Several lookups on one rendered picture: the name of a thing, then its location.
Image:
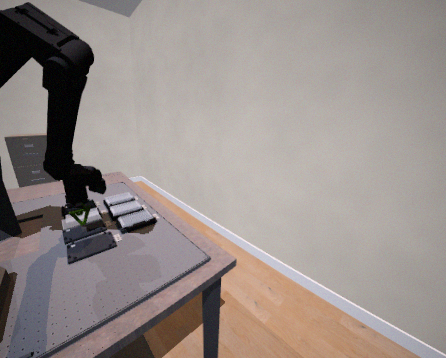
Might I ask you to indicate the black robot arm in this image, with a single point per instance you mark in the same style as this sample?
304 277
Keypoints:
27 32

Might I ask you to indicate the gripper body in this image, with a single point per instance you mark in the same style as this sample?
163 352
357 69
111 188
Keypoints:
71 199

